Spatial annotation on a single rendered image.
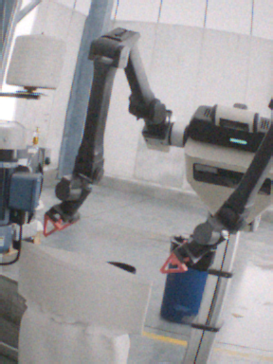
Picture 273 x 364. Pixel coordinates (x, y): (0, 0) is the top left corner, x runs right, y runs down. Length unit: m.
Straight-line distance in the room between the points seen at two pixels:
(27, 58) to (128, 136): 8.76
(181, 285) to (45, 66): 2.63
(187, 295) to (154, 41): 7.13
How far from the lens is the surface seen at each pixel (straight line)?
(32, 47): 1.33
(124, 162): 10.06
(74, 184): 1.45
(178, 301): 3.74
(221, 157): 1.71
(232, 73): 9.57
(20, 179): 1.22
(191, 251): 1.40
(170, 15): 10.15
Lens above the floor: 1.48
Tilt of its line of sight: 7 degrees down
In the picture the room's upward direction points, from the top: 9 degrees clockwise
